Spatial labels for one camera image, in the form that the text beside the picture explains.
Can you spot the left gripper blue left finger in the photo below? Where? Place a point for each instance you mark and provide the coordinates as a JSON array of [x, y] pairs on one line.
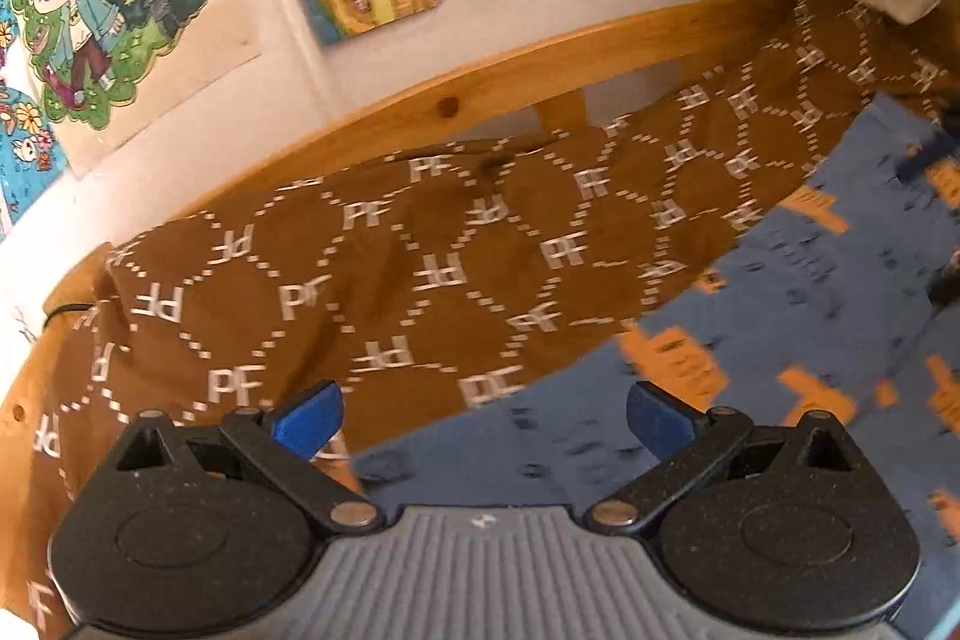
[[276, 446]]

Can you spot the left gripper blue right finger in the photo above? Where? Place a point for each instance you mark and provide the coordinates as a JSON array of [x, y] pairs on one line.
[[691, 447]]

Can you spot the blue pants with orange cars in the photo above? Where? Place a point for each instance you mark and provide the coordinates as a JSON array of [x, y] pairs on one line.
[[800, 316]]

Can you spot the brown PF patterned blanket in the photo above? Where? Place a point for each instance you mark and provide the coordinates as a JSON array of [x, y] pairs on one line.
[[420, 249]]

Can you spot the blue cartoon poster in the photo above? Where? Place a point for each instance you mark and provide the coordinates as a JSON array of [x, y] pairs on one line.
[[31, 157]]

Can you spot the wooden bed frame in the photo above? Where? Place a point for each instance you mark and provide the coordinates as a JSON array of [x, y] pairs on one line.
[[480, 85]]

